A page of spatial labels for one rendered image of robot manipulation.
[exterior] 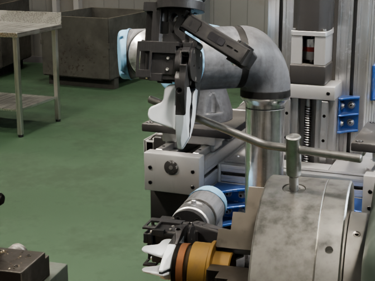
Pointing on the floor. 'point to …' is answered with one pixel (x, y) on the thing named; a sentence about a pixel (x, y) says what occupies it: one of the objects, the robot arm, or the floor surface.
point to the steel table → (22, 105)
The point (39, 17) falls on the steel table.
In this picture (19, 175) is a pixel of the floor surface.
